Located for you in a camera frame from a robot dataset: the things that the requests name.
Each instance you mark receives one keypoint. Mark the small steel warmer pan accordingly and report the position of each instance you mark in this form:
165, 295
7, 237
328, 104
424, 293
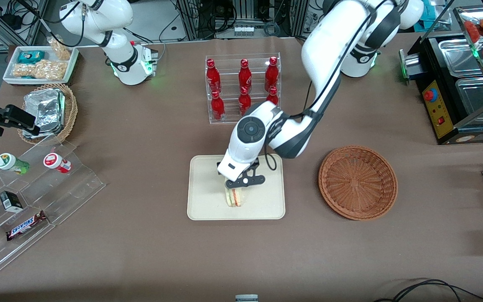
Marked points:
461, 56

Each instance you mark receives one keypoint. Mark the Snickers chocolate bar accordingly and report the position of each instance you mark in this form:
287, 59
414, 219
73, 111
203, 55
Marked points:
25, 226

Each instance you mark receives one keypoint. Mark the aluminium foil container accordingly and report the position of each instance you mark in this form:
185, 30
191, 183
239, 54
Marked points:
46, 111

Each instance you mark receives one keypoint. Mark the white rectangular snack bin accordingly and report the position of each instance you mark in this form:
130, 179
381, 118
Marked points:
11, 77

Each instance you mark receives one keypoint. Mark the large clear nut bag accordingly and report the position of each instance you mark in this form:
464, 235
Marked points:
40, 70

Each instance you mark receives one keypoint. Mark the small grey device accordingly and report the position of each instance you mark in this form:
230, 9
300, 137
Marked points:
246, 298

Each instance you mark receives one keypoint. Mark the red cola bottle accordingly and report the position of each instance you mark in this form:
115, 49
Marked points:
245, 76
272, 95
271, 75
217, 108
244, 100
213, 77

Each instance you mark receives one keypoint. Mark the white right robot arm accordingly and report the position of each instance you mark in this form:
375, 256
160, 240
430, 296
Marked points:
115, 25

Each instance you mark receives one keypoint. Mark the red lidded drink cup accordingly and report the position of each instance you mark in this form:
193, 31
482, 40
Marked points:
55, 161

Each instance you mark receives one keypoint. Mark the cream plastic tray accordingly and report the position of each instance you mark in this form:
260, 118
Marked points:
208, 197

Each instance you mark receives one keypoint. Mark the green lidded drink cup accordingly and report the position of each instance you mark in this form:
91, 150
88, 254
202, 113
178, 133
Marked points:
7, 162

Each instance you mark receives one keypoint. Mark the small tan wicker basket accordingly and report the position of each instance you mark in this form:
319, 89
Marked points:
70, 111

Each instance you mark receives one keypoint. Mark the large brown wicker basket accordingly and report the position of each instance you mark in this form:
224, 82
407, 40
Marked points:
358, 182

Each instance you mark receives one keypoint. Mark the clear acrylic bottle rack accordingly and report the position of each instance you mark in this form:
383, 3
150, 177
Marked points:
231, 84

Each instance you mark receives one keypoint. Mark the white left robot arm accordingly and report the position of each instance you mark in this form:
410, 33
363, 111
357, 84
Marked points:
329, 46

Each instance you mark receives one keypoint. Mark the small black carton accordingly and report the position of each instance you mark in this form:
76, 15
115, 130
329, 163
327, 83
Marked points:
11, 202

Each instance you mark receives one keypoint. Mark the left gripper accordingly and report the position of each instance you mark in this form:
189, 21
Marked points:
218, 164

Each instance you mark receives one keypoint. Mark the teal snack packet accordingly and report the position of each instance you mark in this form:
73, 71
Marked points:
31, 56

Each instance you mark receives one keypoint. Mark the triangle sandwich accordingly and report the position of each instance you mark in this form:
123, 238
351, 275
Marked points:
235, 198

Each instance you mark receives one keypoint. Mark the red round appliance button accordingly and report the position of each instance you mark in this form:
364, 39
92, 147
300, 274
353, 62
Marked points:
429, 95

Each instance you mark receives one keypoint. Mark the clear acrylic stepped shelf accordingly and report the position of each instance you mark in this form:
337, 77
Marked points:
69, 188

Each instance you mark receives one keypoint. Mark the small clear nut bag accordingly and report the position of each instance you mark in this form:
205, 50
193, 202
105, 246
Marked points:
60, 49

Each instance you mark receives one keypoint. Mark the black food warmer appliance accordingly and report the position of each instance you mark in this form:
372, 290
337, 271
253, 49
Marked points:
430, 63

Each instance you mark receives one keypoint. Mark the white power strip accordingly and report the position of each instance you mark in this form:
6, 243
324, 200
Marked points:
244, 30

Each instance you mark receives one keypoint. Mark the large steel warmer pan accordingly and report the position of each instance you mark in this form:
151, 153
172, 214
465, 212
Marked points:
476, 92

